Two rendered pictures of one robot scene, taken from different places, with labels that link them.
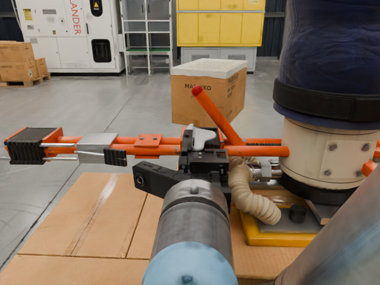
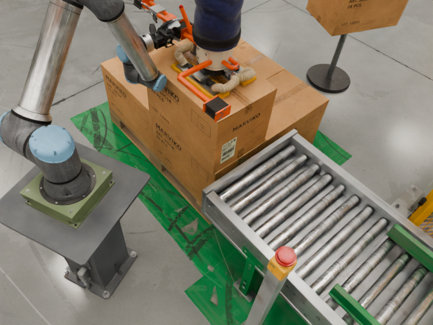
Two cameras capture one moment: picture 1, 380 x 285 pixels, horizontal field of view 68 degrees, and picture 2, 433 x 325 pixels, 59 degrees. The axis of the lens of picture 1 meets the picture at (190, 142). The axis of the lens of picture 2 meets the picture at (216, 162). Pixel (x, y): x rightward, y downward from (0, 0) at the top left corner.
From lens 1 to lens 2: 174 cm
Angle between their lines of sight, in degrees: 42
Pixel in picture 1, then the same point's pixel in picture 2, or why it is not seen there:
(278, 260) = (171, 74)
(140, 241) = not seen: hidden behind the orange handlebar
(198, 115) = (322, 13)
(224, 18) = not seen: outside the picture
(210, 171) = (162, 36)
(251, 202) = (176, 54)
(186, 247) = not seen: hidden behind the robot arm
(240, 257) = (164, 68)
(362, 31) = (198, 13)
